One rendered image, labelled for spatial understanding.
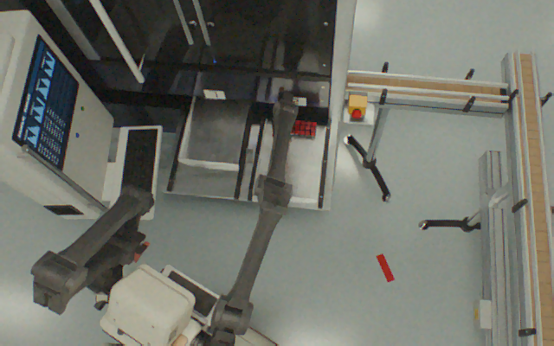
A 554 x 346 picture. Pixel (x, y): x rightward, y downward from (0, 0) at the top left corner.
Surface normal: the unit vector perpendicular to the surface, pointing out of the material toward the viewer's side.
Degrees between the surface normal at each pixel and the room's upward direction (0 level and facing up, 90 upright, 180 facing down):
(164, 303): 42
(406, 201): 0
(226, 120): 0
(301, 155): 0
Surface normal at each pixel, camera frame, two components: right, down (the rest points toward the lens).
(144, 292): 0.29, -0.84
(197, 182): -0.07, -0.40
